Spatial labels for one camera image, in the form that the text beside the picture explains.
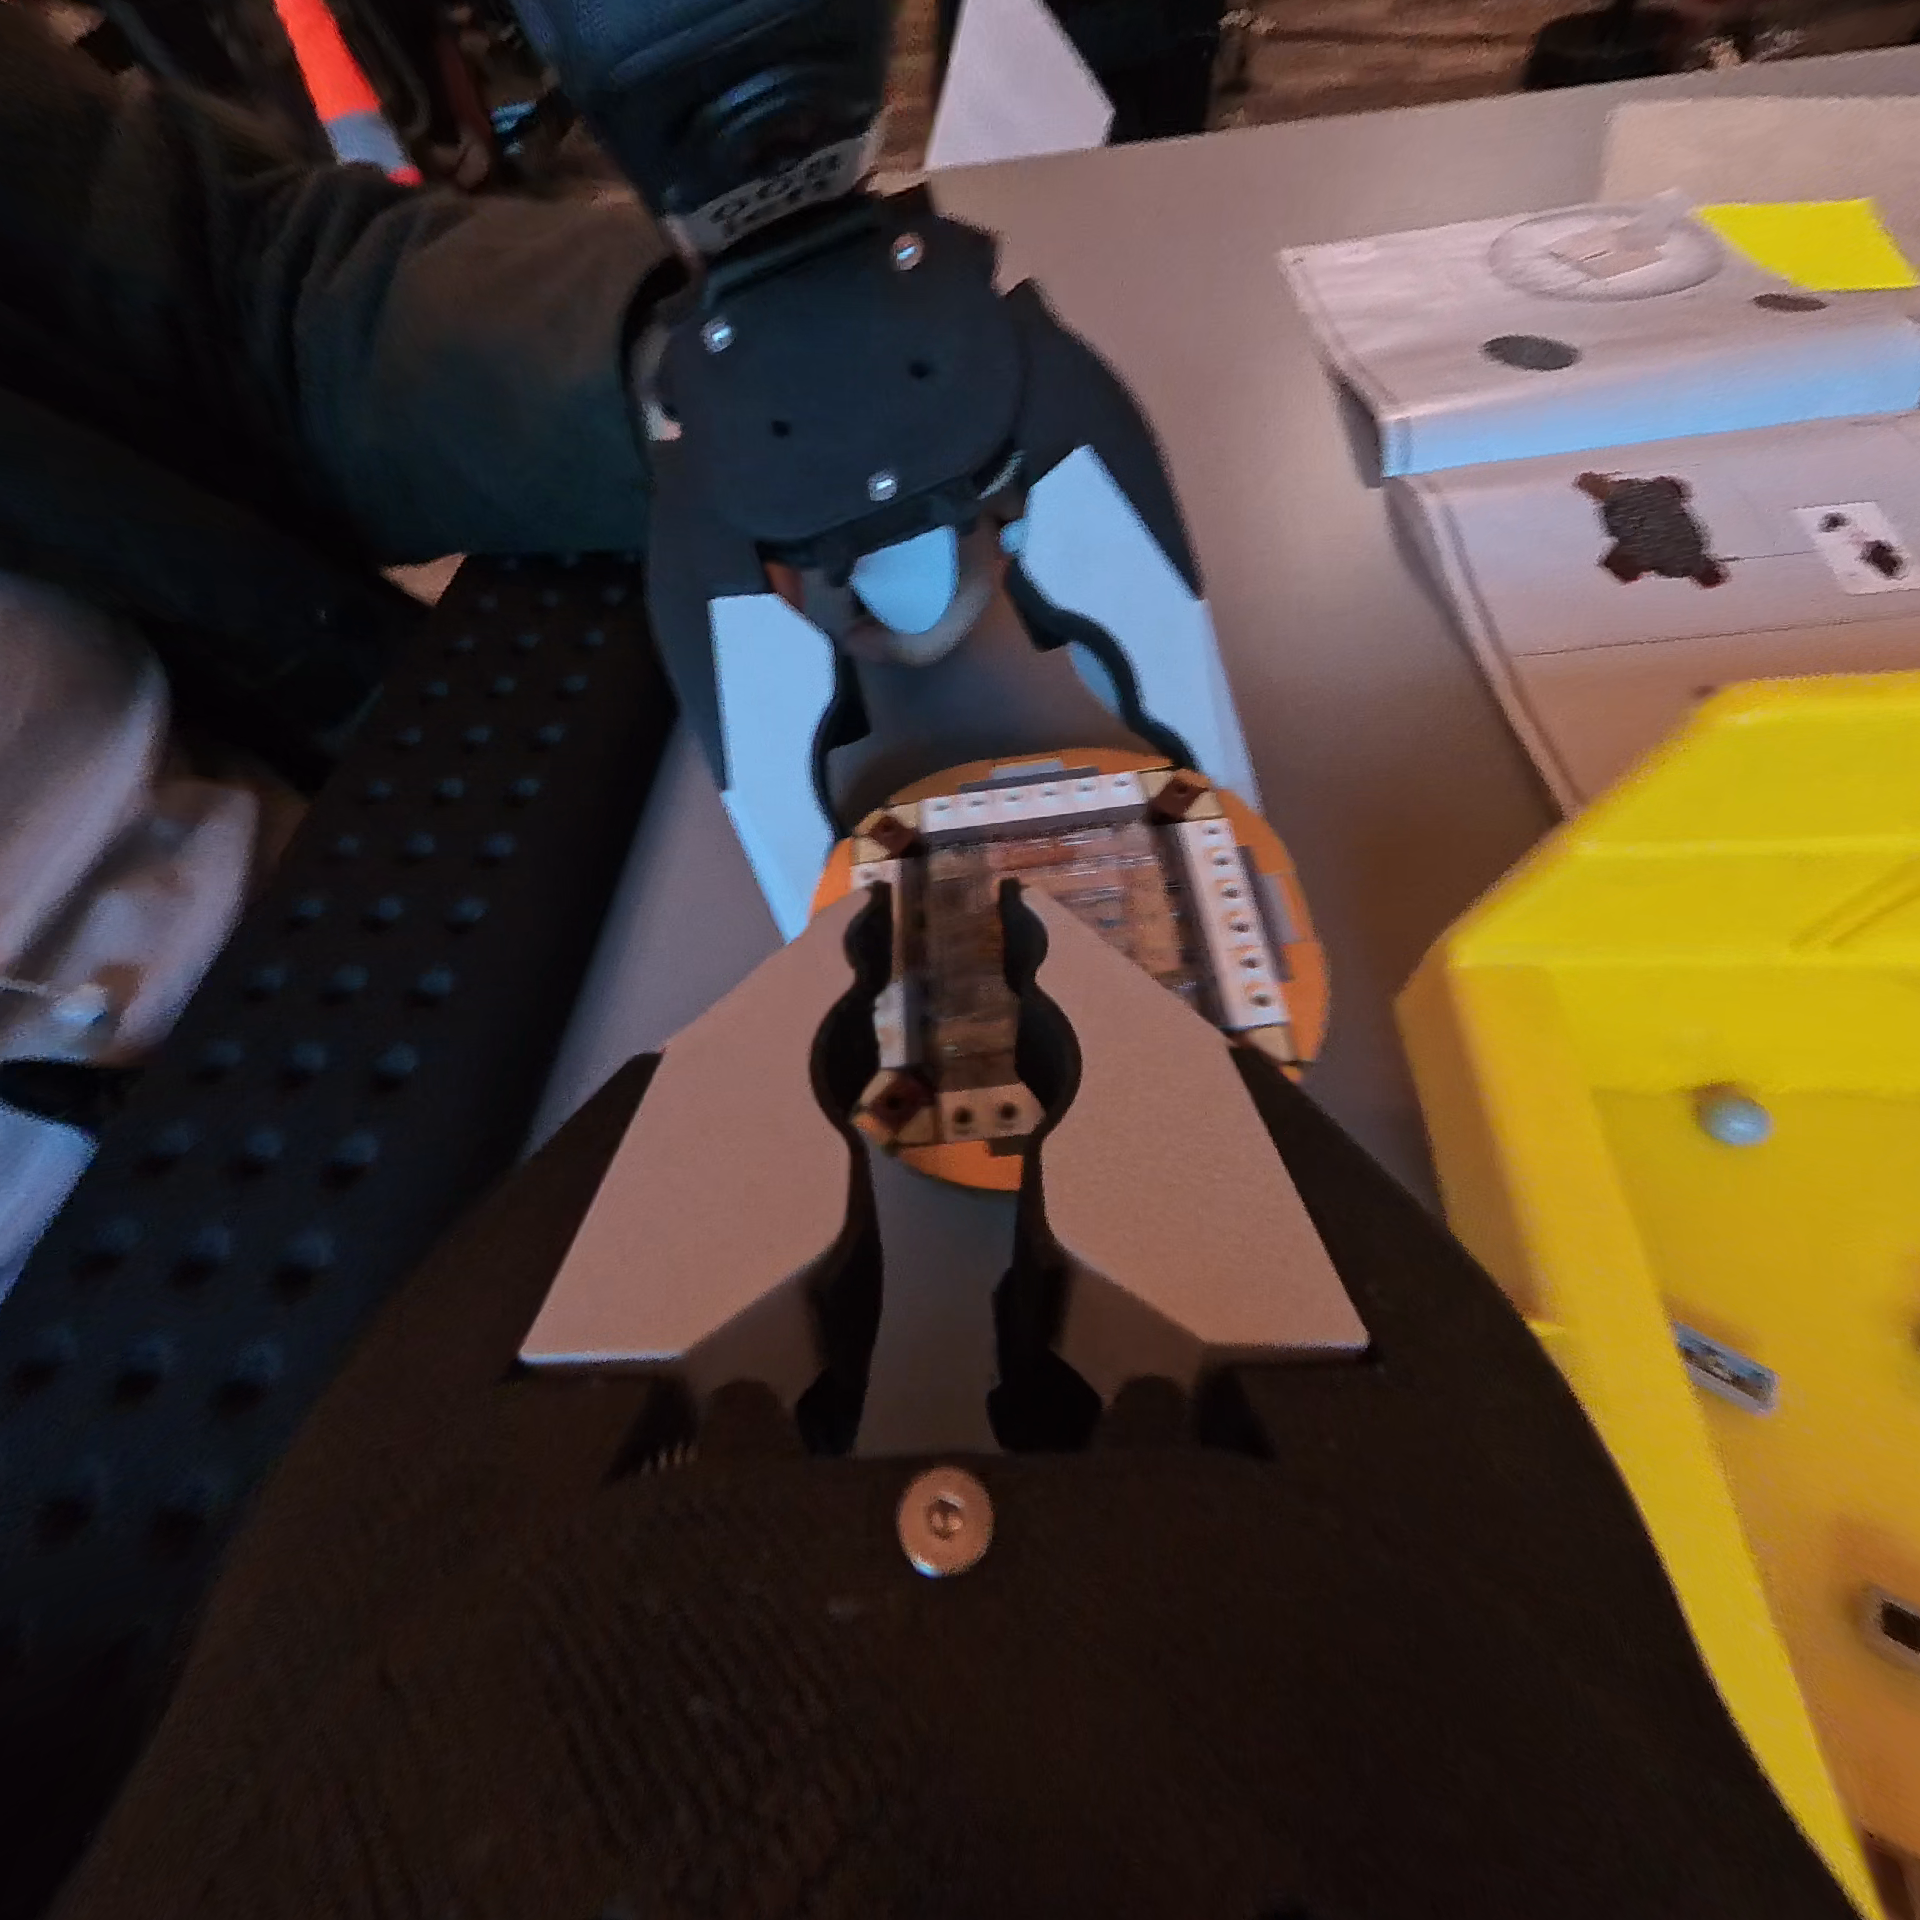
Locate grey hooded sweatshirt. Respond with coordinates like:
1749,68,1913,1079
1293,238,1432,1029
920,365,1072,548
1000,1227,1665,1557
0,576,255,1291

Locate yellow plastic bin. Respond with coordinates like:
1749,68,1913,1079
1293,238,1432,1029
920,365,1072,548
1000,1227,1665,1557
1395,675,1920,1920

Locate white paper sheet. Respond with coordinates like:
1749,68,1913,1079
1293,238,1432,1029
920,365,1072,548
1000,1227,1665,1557
920,0,1115,167

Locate person's left hand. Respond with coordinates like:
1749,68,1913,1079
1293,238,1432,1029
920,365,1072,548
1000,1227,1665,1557
843,525,1000,671

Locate round toy brick model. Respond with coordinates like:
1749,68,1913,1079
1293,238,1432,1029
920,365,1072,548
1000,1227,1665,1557
808,748,1333,1192

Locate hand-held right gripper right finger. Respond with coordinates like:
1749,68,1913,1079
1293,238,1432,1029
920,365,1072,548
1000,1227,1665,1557
982,881,1374,1453

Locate yellow sticky note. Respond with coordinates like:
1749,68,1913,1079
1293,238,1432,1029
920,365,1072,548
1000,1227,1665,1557
1696,195,1920,294

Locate clear plastic sheet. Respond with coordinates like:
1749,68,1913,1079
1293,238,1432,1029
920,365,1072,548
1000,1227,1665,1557
1597,88,1920,213

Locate orange reflective vest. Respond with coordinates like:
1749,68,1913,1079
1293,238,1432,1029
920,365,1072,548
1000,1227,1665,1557
275,0,424,189

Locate scattered loose toy bricks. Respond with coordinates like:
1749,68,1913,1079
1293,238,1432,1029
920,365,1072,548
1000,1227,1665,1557
1671,1087,1920,1667

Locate open instruction booklet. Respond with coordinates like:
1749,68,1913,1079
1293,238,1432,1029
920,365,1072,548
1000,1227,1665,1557
1281,188,1920,811

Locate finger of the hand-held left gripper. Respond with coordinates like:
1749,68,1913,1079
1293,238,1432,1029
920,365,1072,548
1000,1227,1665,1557
1006,447,1262,807
708,597,875,945

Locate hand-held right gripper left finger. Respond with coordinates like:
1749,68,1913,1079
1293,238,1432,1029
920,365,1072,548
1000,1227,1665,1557
517,881,902,1455

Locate person's left forearm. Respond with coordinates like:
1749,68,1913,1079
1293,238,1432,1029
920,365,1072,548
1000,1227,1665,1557
0,0,692,568

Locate black dotted mat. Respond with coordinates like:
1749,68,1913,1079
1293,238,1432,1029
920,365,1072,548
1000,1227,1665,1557
0,547,676,1920

